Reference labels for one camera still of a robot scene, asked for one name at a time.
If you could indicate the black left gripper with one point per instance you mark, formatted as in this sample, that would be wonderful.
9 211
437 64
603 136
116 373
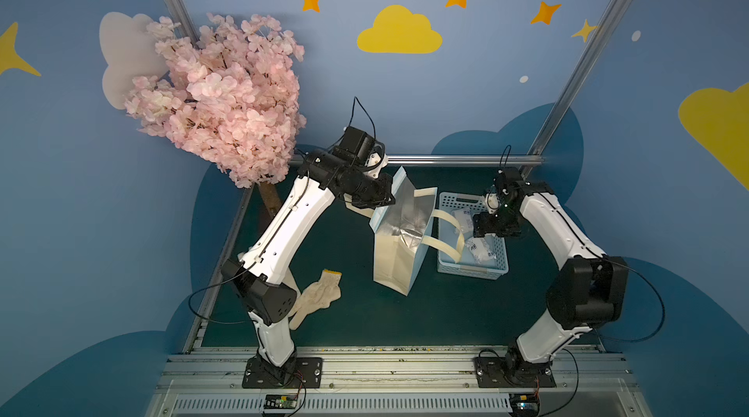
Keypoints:
379 196

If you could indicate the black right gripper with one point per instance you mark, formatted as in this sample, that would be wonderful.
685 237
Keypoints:
486 224

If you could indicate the clear ice pack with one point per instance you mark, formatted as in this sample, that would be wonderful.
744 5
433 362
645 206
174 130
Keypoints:
464 217
482 252

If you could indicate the light blue delivery bag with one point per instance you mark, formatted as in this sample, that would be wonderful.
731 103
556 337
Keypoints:
403 233

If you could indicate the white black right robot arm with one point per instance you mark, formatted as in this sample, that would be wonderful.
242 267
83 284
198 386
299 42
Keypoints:
589 288

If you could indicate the clear ice pack in basket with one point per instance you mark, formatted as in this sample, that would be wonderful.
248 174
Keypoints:
482 252

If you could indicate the light blue plastic basket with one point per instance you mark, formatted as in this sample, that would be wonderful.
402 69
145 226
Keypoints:
467 267

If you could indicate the brown cork tree trunk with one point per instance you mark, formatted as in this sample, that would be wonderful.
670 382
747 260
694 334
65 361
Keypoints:
270 196

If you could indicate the cream work glove yellow cuff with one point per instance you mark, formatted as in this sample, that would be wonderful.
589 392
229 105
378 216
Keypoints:
318 296

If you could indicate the pink cherry blossom tree crown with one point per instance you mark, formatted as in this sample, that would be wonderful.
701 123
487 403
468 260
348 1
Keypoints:
232 98

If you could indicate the right controller board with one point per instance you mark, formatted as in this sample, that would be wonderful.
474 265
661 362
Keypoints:
524 405

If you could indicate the left green controller board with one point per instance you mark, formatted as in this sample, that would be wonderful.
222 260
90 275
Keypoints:
281 403

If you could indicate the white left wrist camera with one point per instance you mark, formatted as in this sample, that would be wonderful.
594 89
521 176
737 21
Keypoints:
376 161

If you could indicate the right aluminium frame post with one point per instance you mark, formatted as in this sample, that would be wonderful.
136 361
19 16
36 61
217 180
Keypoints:
613 14

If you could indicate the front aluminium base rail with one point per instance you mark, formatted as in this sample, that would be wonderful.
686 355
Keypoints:
394 381

